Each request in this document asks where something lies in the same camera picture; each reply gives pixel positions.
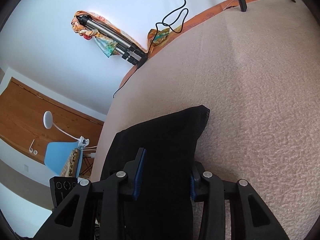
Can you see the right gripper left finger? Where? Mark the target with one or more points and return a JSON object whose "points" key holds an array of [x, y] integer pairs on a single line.
{"points": [[134, 171]]}

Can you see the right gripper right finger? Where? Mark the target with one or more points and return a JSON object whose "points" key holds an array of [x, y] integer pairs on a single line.
{"points": [[198, 190]]}

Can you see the black garment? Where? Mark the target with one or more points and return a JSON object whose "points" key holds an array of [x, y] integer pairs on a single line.
{"points": [[163, 209]]}

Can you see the patterned cloth on chair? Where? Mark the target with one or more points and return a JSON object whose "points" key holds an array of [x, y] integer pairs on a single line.
{"points": [[70, 167]]}

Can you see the light blue chair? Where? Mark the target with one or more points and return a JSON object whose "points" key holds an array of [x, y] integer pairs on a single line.
{"points": [[57, 154]]}

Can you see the white desk lamp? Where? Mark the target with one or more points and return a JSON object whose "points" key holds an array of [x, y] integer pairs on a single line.
{"points": [[48, 124]]}

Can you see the folded silver tripod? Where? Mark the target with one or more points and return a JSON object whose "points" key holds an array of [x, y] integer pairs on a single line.
{"points": [[112, 42]]}

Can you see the beige fleece blanket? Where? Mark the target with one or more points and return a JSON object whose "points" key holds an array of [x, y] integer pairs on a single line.
{"points": [[258, 73]]}

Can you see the colourful scarf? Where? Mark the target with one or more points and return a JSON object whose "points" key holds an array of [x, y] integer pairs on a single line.
{"points": [[155, 37]]}

